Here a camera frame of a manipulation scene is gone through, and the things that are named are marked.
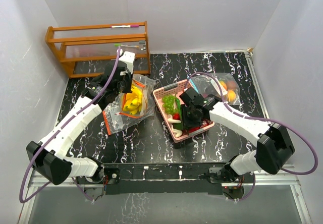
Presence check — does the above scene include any strawberry bunch with leaves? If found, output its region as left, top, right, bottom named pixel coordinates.
left=173, top=98, right=184, bottom=131

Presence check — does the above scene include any yellow banana bunch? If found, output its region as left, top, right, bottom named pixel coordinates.
left=122, top=85, right=143, bottom=115

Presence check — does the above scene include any blue zipper clear bag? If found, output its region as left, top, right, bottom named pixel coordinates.
left=189, top=73, right=241, bottom=105

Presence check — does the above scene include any red zipper clear bag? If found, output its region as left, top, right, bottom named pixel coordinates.
left=119, top=74, right=156, bottom=119
left=102, top=102, right=143, bottom=136

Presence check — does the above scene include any yellow orange fruit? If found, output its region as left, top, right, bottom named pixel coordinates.
left=226, top=89, right=237, bottom=103

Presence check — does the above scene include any red apple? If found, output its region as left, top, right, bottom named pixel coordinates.
left=226, top=80, right=238, bottom=90

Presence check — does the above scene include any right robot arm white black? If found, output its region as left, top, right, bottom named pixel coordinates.
left=179, top=87, right=295, bottom=182

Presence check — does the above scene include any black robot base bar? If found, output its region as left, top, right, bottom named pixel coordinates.
left=78, top=163, right=254, bottom=198

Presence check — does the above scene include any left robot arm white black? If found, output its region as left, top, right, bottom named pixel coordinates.
left=26, top=61, right=133, bottom=185

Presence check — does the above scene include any green grape bunch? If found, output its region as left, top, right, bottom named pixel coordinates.
left=162, top=95, right=178, bottom=116

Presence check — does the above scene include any pink plastic basket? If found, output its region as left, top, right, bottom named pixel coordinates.
left=153, top=80, right=215, bottom=143

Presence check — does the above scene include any grey staples block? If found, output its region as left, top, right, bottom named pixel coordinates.
left=139, top=40, right=146, bottom=46

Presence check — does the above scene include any wooden shelf rack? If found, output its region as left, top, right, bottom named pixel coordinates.
left=45, top=21, right=151, bottom=78

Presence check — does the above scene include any pink white marker pen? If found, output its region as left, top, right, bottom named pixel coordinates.
left=111, top=25, right=140, bottom=29

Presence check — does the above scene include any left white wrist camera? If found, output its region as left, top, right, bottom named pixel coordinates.
left=119, top=51, right=136, bottom=74

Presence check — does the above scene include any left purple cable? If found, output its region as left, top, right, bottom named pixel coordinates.
left=19, top=46, right=122, bottom=204

